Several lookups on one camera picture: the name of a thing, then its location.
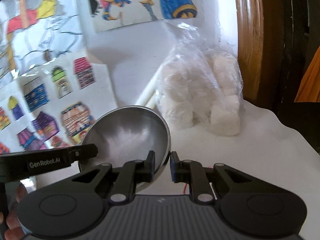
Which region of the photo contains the deep steel bowl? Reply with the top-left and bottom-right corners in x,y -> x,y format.
78,106 -> 171,180

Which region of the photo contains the girl with fan drawing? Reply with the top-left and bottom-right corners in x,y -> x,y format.
1,0 -> 84,87

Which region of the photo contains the person left hand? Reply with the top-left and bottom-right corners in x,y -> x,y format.
1,183 -> 28,240

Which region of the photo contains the white printed table cloth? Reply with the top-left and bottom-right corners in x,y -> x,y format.
32,98 -> 320,201

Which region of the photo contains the plastic bag of buns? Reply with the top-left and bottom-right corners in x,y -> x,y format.
155,20 -> 243,137

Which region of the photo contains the orange dress lady painting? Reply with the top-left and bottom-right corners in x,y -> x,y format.
295,47 -> 320,102

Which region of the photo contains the beige rolled stick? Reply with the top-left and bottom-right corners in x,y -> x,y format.
146,94 -> 157,109

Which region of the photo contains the brown wooden door frame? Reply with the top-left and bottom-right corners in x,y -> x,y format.
235,0 -> 264,103

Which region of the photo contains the houses drawing paper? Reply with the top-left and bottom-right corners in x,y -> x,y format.
1,52 -> 117,154

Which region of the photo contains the girl with teddy drawing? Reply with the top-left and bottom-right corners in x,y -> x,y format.
89,0 -> 198,32

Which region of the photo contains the white rolled stick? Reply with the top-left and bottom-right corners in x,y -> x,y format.
135,67 -> 161,106

